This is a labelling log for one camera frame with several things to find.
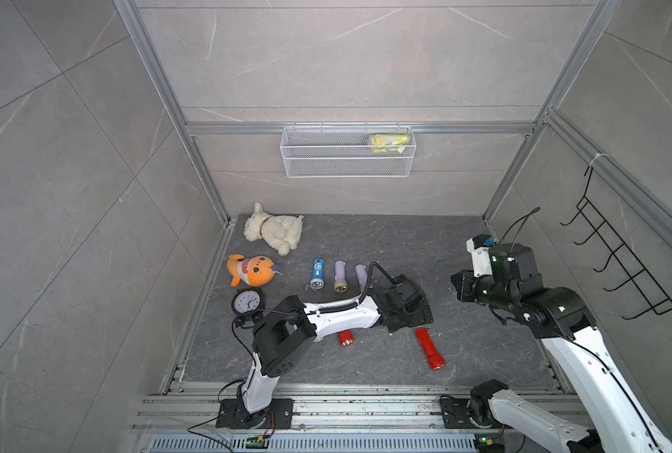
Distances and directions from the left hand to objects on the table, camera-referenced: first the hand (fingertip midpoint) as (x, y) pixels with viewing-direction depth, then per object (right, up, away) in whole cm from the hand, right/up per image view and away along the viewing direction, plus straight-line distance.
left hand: (429, 318), depth 81 cm
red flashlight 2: (+2, -12, 0) cm, 12 cm away
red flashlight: (-24, -7, +4) cm, 25 cm away
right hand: (+3, +14, -13) cm, 19 cm away
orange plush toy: (-54, +12, +12) cm, 57 cm away
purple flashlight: (-26, +10, +17) cm, 33 cm away
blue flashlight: (-34, +9, +17) cm, 39 cm away
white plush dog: (-48, +25, +20) cm, 58 cm away
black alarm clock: (-57, +2, +12) cm, 58 cm away
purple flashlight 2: (-18, +10, +17) cm, 27 cm away
